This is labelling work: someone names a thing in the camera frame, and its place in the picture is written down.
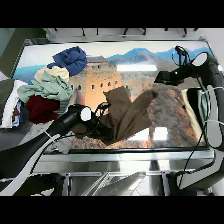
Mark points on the silver frame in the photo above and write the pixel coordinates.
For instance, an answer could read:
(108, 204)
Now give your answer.
(116, 166)

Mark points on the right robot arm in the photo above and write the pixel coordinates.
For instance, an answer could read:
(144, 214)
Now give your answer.
(213, 71)

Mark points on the folded cream garment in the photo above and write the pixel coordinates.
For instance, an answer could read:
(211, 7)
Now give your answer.
(190, 110)

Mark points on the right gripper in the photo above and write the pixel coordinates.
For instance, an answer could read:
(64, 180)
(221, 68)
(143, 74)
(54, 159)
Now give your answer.
(170, 77)

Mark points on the folded pale green garment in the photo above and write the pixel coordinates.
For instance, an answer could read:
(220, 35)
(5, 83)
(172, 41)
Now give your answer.
(204, 101)

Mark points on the grey garment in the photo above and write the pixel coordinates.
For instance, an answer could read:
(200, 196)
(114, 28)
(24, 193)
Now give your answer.
(61, 145)

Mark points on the folded black garment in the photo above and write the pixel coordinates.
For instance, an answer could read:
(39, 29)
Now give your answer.
(195, 100)

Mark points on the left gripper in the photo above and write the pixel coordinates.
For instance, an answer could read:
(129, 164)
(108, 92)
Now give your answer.
(100, 128)

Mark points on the dark red garment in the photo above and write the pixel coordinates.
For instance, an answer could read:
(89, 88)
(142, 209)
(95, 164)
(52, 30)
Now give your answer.
(41, 109)

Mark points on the brown garment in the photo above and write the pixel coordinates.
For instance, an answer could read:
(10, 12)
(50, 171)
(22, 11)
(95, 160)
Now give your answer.
(128, 115)

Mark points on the white garment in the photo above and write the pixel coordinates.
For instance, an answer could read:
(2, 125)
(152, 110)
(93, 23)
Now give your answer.
(9, 106)

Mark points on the blue garment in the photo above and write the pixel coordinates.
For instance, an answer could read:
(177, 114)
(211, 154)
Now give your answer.
(71, 59)

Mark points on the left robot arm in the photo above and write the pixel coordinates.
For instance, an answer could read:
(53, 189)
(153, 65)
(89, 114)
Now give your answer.
(23, 154)

